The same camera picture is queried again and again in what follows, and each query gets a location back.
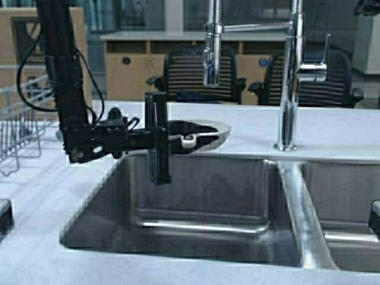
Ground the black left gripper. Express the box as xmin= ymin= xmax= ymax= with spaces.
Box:
xmin=126 ymin=91 xmax=220 ymax=185

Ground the white pan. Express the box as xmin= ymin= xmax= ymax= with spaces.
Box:
xmin=182 ymin=119 xmax=232 ymax=148

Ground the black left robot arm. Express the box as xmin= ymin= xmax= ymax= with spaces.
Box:
xmin=36 ymin=1 xmax=221 ymax=185

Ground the black mesh office chair left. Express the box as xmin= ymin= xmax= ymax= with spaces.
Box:
xmin=146 ymin=45 xmax=246 ymax=105

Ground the black mesh office chair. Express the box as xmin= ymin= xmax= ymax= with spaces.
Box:
xmin=146 ymin=45 xmax=246 ymax=105
xmin=248 ymin=47 xmax=365 ymax=109

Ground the stainless steel left sink basin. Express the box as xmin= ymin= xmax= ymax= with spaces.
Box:
xmin=60 ymin=154 xmax=300 ymax=267

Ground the stainless steel sink basin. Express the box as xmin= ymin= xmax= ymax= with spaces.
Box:
xmin=60 ymin=154 xmax=300 ymax=267
xmin=300 ymin=162 xmax=379 ymax=273

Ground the wooden shelf unit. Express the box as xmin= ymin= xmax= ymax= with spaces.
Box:
xmin=101 ymin=31 xmax=286 ymax=105

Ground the chrome kitchen faucet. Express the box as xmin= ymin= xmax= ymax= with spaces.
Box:
xmin=203 ymin=1 xmax=331 ymax=151

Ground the cardboard box fragile label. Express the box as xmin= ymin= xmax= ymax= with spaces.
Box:
xmin=0 ymin=7 xmax=90 ymax=107

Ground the black mesh office chair right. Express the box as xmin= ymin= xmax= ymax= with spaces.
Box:
xmin=248 ymin=47 xmax=365 ymax=109

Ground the stainless steel right sink basin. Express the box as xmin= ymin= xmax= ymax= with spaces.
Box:
xmin=300 ymin=162 xmax=379 ymax=273

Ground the grey wire dish rack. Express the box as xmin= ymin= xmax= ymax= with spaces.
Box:
xmin=1 ymin=75 xmax=58 ymax=179

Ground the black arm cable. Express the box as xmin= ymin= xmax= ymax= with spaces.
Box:
xmin=16 ymin=23 xmax=105 ymax=119

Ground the black mount block left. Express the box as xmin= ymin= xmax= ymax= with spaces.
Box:
xmin=0 ymin=199 xmax=14 ymax=240

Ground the black mount block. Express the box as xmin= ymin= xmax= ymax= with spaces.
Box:
xmin=369 ymin=200 xmax=380 ymax=239
xmin=0 ymin=199 xmax=14 ymax=240

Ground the black mount block right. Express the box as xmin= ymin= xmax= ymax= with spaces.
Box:
xmin=369 ymin=200 xmax=380 ymax=239

